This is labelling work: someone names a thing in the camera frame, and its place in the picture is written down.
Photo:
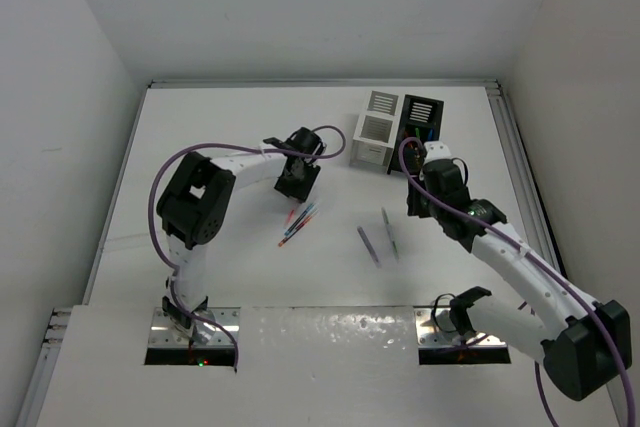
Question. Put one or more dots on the white green pen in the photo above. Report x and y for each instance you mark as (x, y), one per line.
(390, 234)

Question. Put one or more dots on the dark blue red pen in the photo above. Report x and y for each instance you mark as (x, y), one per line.
(299, 227)

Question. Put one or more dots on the red clear pen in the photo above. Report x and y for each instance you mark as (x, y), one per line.
(289, 217)

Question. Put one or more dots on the blue clear pen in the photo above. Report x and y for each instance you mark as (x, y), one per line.
(300, 218)

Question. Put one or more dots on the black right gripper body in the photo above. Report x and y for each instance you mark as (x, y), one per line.
(421, 204)

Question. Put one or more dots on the white slotted container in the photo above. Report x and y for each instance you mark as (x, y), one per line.
(375, 134)

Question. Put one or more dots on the orange red pen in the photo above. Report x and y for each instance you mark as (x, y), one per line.
(295, 232)

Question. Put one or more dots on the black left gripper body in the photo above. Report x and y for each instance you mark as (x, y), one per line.
(298, 186)

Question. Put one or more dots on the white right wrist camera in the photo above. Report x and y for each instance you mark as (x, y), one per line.
(436, 150)

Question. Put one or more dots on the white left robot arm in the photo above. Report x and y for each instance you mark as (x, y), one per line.
(194, 203)

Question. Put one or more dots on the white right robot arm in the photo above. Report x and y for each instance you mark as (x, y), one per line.
(582, 343)

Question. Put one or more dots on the black slotted container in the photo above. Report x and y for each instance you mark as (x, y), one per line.
(423, 113)

